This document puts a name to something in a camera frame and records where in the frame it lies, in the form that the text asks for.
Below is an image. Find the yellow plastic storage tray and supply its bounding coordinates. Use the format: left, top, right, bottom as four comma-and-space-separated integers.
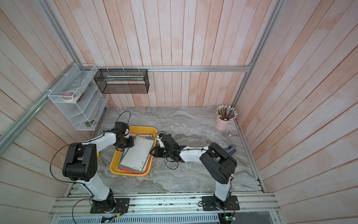
110, 126, 157, 176

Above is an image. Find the green floral stationery paper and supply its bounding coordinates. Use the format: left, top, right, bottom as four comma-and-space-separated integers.
119, 136, 156, 173

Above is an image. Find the horizontal aluminium frame bar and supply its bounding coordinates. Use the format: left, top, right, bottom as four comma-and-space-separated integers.
95, 65, 251, 72

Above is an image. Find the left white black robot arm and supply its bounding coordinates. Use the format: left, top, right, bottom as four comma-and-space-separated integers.
62, 122, 134, 215

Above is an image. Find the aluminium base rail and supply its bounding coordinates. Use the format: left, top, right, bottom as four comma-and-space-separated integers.
49, 192, 280, 217

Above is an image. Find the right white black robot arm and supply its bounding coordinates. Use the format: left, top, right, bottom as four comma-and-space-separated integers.
150, 132, 240, 212

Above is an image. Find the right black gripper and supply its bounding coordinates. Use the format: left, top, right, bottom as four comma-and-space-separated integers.
149, 146, 174, 158

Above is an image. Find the bundle of pencils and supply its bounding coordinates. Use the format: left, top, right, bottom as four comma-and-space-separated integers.
217, 105, 237, 121

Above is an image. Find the tape roll on shelf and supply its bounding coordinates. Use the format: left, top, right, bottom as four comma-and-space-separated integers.
61, 89, 81, 102

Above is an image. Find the stack of coloured stationery paper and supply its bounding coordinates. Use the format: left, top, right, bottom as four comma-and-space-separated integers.
117, 133, 157, 175

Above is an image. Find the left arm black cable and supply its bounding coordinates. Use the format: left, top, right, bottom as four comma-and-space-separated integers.
49, 111, 132, 224

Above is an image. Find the black mesh wall basket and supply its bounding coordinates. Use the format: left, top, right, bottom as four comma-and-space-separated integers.
94, 68, 150, 94

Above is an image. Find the pink pencil cup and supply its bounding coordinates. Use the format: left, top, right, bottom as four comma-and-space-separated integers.
215, 116, 231, 131

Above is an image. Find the white wire wall shelf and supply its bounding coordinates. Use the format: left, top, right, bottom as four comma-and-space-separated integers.
48, 63, 109, 131

